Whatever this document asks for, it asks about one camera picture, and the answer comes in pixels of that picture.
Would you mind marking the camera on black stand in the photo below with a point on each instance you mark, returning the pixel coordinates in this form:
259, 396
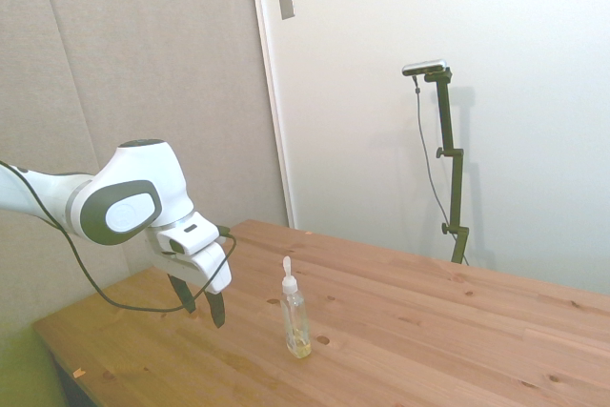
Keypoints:
426, 149

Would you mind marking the silver exterior camera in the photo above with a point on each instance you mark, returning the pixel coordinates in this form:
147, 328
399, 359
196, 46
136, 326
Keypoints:
424, 67

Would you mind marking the clear sanitizer pump bottle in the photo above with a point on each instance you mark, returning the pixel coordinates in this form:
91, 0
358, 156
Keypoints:
296, 319

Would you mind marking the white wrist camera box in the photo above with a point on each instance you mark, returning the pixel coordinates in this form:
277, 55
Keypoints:
188, 237

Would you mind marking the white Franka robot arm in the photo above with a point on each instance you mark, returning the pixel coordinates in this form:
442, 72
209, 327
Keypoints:
119, 188

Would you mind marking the white door frame strip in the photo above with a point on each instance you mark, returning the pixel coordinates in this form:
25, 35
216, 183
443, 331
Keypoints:
271, 87

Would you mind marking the grey wall switch plate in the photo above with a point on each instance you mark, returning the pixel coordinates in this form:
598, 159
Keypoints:
286, 2

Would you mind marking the black camera stand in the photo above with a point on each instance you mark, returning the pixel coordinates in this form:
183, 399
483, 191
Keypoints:
452, 164

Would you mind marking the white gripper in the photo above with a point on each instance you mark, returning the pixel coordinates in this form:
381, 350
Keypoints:
195, 266

